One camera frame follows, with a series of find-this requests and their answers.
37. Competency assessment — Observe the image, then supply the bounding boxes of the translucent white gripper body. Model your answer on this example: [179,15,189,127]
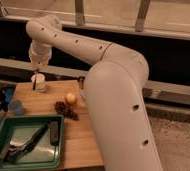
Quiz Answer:
[29,42,52,70]

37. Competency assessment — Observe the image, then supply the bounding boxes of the silver metal fork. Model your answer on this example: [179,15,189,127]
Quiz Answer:
[32,69,39,91]

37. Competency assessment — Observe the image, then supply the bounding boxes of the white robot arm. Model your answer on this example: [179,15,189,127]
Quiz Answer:
[26,15,163,171]

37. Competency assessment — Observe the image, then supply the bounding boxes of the white plastic cup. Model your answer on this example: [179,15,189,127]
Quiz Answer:
[31,73,45,92]

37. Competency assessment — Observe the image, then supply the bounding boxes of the small metal cup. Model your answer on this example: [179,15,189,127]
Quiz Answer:
[77,76,85,89]

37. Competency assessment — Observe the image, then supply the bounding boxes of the blue plastic cup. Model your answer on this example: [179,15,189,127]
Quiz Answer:
[8,100,24,115]

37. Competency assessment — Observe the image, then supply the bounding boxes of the dark grape bunch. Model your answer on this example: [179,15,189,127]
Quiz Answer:
[54,101,78,121]

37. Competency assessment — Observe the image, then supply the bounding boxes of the brown rectangular bar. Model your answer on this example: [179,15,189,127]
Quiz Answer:
[50,121,59,146]

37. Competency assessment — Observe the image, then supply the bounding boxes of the green plastic tray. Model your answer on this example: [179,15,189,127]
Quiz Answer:
[0,115,64,171]

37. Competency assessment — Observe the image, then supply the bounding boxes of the wooden board table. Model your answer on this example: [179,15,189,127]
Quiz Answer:
[13,80,104,171]

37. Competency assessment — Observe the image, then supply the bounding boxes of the black tongs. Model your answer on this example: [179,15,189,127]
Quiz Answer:
[0,124,48,163]

